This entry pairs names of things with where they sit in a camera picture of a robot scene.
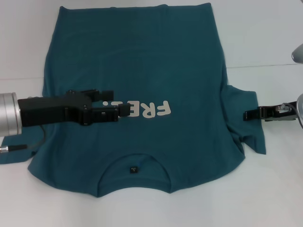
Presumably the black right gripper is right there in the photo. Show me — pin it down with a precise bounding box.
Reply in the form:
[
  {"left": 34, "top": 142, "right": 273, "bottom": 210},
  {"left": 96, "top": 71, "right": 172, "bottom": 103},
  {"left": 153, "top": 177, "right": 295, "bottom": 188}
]
[{"left": 243, "top": 101, "right": 299, "bottom": 122}]

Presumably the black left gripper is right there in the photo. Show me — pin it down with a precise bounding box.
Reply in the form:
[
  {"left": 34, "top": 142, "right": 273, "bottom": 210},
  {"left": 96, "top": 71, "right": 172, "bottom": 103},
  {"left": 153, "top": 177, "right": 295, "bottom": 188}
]
[{"left": 18, "top": 88, "right": 131, "bottom": 126}]

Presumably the teal t-shirt with FREE print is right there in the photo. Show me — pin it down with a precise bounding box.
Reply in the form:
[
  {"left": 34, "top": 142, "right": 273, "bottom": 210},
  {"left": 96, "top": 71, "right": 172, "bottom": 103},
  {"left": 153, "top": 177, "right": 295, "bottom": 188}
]
[{"left": 0, "top": 2, "right": 267, "bottom": 198}]

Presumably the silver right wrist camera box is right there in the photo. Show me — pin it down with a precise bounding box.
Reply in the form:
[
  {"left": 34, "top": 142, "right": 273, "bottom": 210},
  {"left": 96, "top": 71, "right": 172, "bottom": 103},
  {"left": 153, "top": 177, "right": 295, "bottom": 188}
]
[{"left": 291, "top": 43, "right": 303, "bottom": 63}]

